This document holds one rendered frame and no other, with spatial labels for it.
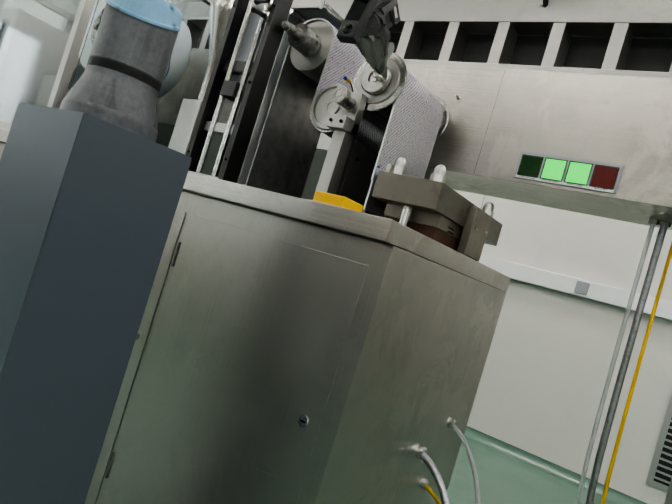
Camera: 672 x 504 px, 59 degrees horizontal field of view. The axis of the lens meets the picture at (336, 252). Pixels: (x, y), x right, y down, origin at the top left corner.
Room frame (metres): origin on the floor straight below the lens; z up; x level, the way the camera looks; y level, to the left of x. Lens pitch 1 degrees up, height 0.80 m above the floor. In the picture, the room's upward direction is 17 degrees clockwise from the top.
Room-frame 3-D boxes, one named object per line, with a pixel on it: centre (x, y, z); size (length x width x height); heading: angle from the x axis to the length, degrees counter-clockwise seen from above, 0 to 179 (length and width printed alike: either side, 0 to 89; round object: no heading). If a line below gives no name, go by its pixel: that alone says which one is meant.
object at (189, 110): (1.92, 0.55, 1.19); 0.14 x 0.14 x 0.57
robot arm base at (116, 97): (0.96, 0.41, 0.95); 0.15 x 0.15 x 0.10
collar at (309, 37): (1.54, 0.24, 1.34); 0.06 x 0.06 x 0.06; 55
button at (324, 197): (1.13, 0.02, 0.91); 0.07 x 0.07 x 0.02; 55
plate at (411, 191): (1.45, -0.22, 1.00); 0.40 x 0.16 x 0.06; 145
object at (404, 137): (1.48, -0.10, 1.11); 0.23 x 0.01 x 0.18; 145
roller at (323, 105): (1.59, 0.05, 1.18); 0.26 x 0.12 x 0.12; 145
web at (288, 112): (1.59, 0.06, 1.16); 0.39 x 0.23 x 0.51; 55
